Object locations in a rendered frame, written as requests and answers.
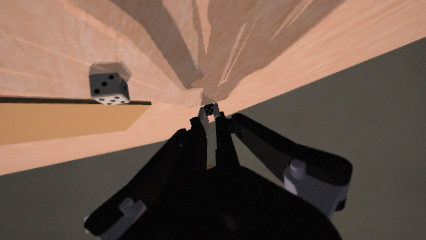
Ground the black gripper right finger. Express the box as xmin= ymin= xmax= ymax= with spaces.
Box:
xmin=213 ymin=103 xmax=353 ymax=230

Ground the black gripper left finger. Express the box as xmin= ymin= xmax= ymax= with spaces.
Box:
xmin=84 ymin=106 xmax=209 ymax=240

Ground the tan square mat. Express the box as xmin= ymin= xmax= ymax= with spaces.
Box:
xmin=0 ymin=97 xmax=152 ymax=145

